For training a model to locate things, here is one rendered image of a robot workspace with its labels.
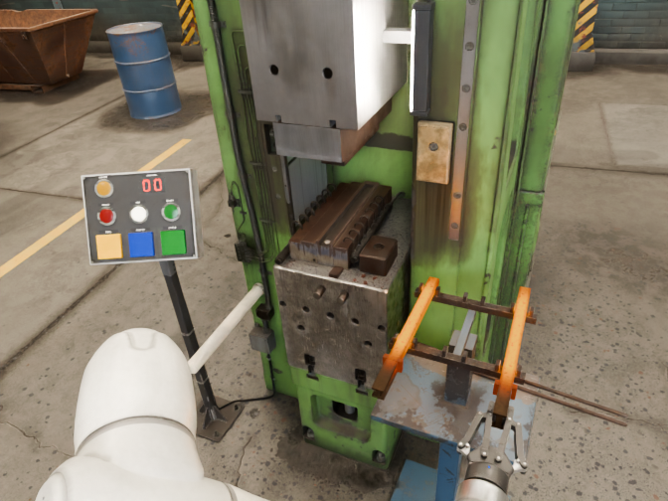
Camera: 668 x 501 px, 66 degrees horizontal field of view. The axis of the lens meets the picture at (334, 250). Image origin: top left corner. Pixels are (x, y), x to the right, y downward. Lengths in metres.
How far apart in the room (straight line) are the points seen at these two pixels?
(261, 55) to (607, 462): 1.93
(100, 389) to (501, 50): 1.10
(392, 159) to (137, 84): 4.44
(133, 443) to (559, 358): 2.30
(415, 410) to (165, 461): 0.96
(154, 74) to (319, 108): 4.71
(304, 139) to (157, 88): 4.69
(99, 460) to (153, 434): 0.06
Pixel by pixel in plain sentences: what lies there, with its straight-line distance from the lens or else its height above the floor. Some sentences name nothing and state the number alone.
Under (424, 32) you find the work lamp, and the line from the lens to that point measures 1.33.
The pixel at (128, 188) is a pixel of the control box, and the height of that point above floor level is 1.16.
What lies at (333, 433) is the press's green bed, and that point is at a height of 0.14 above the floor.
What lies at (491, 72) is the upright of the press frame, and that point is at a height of 1.49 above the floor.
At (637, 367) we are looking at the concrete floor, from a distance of 2.79.
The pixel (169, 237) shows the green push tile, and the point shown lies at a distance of 1.66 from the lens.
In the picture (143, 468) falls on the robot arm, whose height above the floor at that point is 1.39.
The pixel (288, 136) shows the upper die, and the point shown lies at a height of 1.33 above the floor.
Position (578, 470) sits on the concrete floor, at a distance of 2.33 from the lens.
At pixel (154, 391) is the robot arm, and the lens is 0.65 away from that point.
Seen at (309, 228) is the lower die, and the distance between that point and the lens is 1.67.
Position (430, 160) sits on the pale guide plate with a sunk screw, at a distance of 1.44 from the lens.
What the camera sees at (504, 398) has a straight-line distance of 1.15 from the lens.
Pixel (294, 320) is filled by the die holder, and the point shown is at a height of 0.70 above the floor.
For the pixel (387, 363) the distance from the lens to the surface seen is 1.19.
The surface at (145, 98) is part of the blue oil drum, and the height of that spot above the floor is 0.22.
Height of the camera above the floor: 1.85
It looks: 34 degrees down
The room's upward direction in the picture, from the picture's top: 4 degrees counter-clockwise
